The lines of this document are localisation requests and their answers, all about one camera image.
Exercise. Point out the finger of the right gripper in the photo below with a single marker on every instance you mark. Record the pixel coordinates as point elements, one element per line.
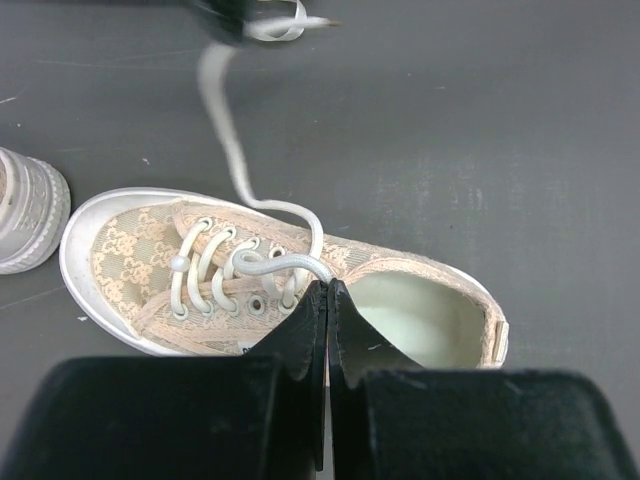
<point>223,20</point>

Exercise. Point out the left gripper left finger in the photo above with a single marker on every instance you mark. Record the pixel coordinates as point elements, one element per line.
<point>259,415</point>

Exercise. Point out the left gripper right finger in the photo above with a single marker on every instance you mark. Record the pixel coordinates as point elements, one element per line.
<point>392,419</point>

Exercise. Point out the white shoelace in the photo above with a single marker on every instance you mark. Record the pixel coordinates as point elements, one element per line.
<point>235,165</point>

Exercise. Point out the beige lace sneaker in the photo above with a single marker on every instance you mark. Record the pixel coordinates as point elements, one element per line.
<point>35,208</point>
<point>172,273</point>

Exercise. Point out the white ribbon loop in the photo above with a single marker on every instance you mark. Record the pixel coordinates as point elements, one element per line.
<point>278,29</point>

